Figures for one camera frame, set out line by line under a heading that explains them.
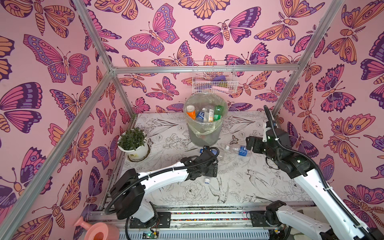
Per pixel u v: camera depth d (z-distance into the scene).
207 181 0.83
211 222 0.73
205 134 0.84
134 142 0.83
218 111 0.89
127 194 0.42
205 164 0.62
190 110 0.86
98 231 0.62
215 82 0.92
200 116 0.89
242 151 0.93
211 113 0.85
